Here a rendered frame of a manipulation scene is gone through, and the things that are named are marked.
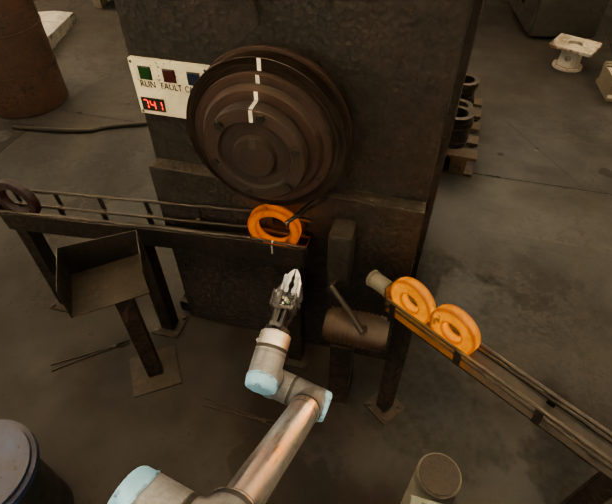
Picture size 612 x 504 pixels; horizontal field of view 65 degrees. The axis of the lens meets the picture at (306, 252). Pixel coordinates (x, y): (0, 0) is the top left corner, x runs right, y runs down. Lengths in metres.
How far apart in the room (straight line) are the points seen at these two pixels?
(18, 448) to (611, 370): 2.29
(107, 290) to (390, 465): 1.22
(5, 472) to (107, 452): 0.50
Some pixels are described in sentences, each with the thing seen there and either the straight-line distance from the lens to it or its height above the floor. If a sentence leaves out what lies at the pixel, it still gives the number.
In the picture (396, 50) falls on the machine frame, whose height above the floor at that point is 1.34.
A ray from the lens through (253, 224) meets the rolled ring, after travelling 1.62.
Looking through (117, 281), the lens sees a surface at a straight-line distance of 1.78.
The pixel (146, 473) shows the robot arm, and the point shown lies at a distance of 1.03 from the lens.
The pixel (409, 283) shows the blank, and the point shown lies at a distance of 1.44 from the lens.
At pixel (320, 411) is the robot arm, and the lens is 1.40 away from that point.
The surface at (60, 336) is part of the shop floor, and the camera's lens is 2.51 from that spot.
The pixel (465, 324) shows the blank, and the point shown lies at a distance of 1.37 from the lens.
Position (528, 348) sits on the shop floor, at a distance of 2.42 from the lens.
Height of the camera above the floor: 1.85
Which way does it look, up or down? 46 degrees down
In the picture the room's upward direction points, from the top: straight up
